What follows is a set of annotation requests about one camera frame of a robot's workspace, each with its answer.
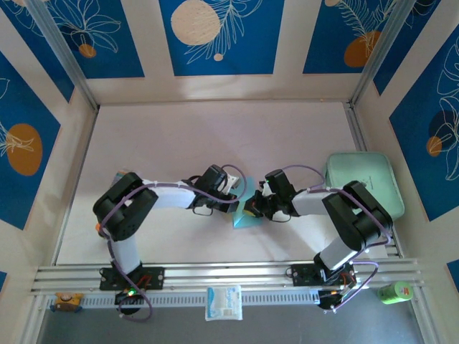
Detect light blue paper sheet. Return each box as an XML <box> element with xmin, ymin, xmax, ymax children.
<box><xmin>232</xmin><ymin>176</ymin><xmax>264</xmax><ymax>229</ymax></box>

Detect white tissue pack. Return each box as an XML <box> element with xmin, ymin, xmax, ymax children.
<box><xmin>204</xmin><ymin>285</ymin><xmax>243</xmax><ymax>322</ymax></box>

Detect mint green zipper pouch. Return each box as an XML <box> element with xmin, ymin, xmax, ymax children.
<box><xmin>324</xmin><ymin>152</ymin><xmax>405</xmax><ymax>225</ymax></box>

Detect black controller board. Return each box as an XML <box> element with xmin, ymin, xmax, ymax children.
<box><xmin>318</xmin><ymin>287</ymin><xmax>359</xmax><ymax>312</ymax></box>
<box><xmin>113</xmin><ymin>288</ymin><xmax>146</xmax><ymax>317</ymax></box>

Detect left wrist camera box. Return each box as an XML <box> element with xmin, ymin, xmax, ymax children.
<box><xmin>224</xmin><ymin>173</ymin><xmax>242</xmax><ymax>195</ymax></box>

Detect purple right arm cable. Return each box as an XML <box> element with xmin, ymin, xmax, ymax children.
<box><xmin>267</xmin><ymin>163</ymin><xmax>392</xmax><ymax>312</ymax></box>

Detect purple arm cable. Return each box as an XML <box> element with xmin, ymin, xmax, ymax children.
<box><xmin>98</xmin><ymin>163</ymin><xmax>248</xmax><ymax>322</ymax></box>
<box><xmin>267</xmin><ymin>163</ymin><xmax>392</xmax><ymax>312</ymax></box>

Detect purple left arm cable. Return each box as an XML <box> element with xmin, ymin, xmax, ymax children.
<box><xmin>98</xmin><ymin>163</ymin><xmax>248</xmax><ymax>322</ymax></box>

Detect aluminium mounting rail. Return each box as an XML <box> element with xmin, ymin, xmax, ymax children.
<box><xmin>30</xmin><ymin>257</ymin><xmax>426</xmax><ymax>295</ymax></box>

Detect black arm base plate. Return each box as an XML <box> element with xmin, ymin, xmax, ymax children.
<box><xmin>289</xmin><ymin>263</ymin><xmax>358</xmax><ymax>287</ymax></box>
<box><xmin>99</xmin><ymin>265</ymin><xmax>166</xmax><ymax>291</ymax></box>

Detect white slotted cable duct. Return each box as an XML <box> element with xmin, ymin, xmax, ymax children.
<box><xmin>46</xmin><ymin>288</ymin><xmax>322</xmax><ymax>310</ymax></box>

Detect aluminium side rail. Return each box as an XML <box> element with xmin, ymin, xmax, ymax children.
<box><xmin>344</xmin><ymin>101</ymin><xmax>402</xmax><ymax>258</ymax></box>
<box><xmin>52</xmin><ymin>107</ymin><xmax>100</xmax><ymax>267</ymax></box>

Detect aluminium frame post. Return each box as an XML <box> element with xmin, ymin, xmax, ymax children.
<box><xmin>349</xmin><ymin>0</ymin><xmax>419</xmax><ymax>108</ymax></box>
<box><xmin>27</xmin><ymin>0</ymin><xmax>100</xmax><ymax>110</ymax></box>

